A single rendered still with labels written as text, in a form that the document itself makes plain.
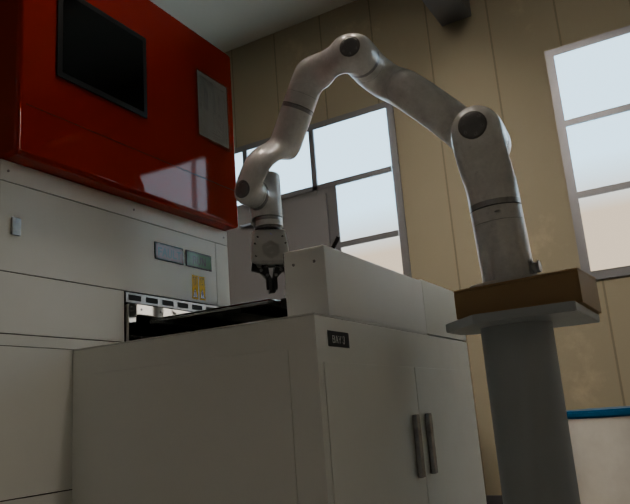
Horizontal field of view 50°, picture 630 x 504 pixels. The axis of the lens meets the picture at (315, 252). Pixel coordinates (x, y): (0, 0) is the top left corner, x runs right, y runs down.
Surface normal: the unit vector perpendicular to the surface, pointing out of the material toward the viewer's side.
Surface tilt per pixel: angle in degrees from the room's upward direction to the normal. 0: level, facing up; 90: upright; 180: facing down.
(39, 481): 90
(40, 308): 90
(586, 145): 90
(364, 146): 90
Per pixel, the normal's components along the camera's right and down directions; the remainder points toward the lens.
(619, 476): -0.39, -0.12
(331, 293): 0.87, -0.18
